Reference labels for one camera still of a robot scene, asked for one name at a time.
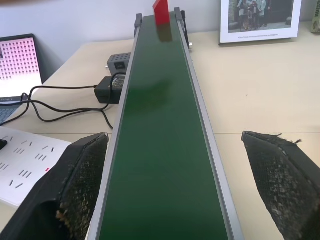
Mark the red rectangular block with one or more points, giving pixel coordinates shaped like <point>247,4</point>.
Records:
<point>162,11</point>

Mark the black power adapter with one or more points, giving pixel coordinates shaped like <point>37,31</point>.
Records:
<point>110,89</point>

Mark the green conveyor belt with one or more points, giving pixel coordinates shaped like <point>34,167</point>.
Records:
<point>162,125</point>

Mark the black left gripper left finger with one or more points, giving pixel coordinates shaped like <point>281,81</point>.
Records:
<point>75,185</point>

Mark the white framed photograph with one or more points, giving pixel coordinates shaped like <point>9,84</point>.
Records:
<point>260,21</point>

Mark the white power strip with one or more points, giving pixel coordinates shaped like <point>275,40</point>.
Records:
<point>27,162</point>

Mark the grey control box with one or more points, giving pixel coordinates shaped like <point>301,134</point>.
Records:
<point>119,62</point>

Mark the black plug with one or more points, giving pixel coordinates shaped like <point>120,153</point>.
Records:
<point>3,144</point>

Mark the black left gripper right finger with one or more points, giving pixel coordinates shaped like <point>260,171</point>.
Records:
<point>282,180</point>

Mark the green printed box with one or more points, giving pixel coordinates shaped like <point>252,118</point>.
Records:
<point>315,16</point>

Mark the open laptop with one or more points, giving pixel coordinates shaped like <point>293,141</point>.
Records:
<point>16,75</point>

